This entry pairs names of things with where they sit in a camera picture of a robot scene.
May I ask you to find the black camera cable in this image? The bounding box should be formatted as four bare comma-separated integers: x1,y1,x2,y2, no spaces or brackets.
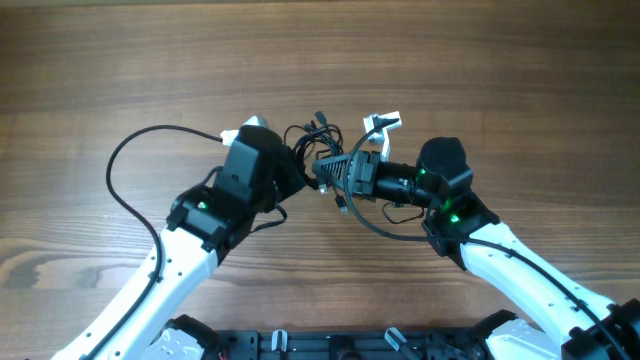
84,124,226,360
342,117,640,360

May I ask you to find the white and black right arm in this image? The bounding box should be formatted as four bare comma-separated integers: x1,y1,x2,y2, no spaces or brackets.
312,137,639,359

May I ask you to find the black right camera cable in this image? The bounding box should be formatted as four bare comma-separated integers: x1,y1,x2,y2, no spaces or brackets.
342,117,640,360

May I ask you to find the black left camera cable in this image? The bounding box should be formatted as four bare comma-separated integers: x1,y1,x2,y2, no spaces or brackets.
84,124,226,360

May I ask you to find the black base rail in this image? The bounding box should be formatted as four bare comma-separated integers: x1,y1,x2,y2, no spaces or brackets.
216,328,492,360

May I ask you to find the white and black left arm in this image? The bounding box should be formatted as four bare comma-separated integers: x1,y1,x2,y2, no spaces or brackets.
55,125,305,359

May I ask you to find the black usb cable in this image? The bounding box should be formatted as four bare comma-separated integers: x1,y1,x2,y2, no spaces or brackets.
283,110,351,215

